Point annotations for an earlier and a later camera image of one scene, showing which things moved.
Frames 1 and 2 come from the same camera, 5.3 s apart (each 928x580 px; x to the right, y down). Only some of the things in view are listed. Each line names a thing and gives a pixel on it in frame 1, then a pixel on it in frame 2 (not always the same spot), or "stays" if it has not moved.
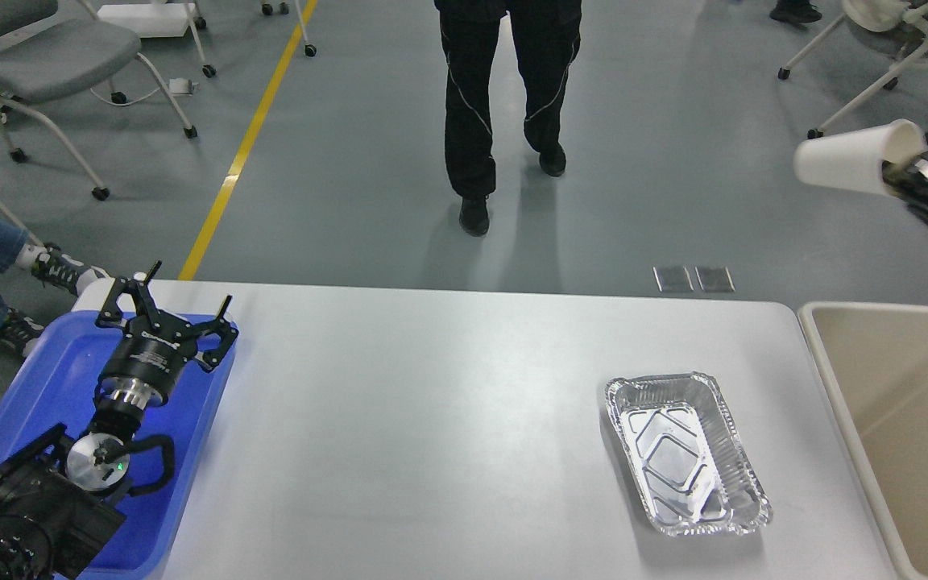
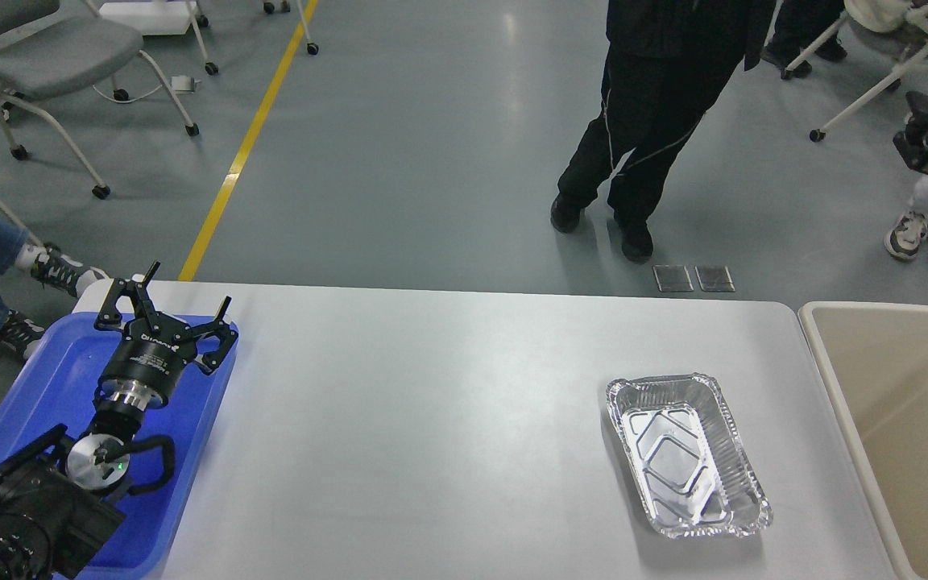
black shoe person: (795, 11) -> (780, 55)
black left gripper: (145, 360) stays
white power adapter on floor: (179, 85) stays
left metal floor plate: (672, 279) stays
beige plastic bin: (901, 384) stays
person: (546, 35) -> (667, 62)
